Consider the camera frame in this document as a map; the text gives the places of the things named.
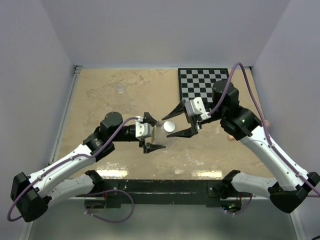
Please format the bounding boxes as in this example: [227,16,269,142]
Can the clear square plastic bottle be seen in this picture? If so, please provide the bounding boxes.
[151,120,175,147]

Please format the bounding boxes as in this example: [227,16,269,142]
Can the white bottle cap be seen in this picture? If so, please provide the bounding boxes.
[162,120,176,133]

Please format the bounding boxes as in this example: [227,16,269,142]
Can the clear round plastic bottle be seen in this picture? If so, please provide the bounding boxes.
[116,84,125,94]

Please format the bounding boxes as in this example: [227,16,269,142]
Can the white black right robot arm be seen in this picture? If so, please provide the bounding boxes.
[164,80,320,214]

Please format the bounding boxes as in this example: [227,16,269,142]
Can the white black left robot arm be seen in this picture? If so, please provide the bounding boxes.
[7,112,162,223]

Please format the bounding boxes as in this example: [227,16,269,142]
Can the black white checkerboard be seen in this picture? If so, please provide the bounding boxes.
[178,68,229,107]

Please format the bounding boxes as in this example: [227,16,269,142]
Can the pink wooden pin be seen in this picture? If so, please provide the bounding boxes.
[227,120,271,141]

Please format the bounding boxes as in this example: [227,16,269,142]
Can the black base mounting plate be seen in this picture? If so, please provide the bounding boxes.
[89,179,250,208]

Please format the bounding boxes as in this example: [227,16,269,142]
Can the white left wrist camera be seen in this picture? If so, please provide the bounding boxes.
[135,116,152,140]

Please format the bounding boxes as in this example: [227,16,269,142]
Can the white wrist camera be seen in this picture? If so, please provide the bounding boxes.
[135,116,152,140]
[184,97,210,121]

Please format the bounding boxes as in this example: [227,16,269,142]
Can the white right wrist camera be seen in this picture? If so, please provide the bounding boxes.
[184,97,210,121]

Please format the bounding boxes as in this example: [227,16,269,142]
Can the aluminium frame rail left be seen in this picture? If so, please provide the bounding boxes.
[47,65,83,166]

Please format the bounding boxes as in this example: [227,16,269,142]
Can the aluminium frame rail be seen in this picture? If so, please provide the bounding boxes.
[47,65,83,166]
[33,177,296,201]

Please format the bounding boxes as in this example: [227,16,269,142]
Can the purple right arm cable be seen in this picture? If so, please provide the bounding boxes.
[207,62,320,215]

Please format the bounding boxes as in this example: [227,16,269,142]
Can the aluminium frame rail front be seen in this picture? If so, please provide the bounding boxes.
[33,177,296,201]

